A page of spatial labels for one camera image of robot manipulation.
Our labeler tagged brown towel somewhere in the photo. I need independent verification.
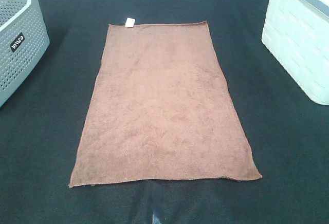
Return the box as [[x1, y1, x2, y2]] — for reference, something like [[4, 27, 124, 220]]
[[69, 21, 262, 188]]

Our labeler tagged grey perforated plastic basket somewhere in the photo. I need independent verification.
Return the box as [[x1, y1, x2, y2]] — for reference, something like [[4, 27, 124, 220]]
[[1, 0, 49, 104]]

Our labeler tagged white plastic storage box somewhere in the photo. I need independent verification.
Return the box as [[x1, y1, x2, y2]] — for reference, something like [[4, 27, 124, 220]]
[[261, 0, 328, 105]]

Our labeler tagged black table mat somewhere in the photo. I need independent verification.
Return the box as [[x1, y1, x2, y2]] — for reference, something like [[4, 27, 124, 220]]
[[1, 0, 328, 223]]

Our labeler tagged grey tape strip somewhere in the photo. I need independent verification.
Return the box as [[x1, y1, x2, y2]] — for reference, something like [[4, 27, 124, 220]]
[[152, 206, 162, 224]]

